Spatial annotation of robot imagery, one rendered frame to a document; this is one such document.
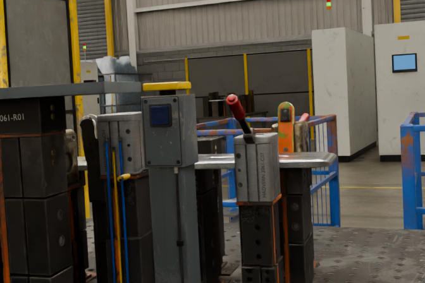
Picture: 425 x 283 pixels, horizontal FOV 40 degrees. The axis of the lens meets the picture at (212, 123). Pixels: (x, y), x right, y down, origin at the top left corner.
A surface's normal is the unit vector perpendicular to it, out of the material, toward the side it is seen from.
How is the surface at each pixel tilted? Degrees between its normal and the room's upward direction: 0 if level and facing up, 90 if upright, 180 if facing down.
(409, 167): 90
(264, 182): 90
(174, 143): 90
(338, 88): 90
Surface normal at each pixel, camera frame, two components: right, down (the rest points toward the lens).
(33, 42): 0.93, -0.03
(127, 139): -0.30, 0.07
